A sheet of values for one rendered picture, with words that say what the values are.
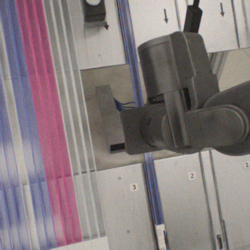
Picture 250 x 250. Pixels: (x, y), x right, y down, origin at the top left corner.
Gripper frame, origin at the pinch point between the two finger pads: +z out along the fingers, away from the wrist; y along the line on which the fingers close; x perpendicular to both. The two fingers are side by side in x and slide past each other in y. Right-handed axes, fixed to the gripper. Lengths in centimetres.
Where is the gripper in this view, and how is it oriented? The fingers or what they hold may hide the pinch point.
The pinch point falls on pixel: (143, 127)
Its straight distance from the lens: 47.9
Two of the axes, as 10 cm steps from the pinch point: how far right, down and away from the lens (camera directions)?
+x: 1.6, 9.9, 0.3
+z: -1.6, 0.0, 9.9
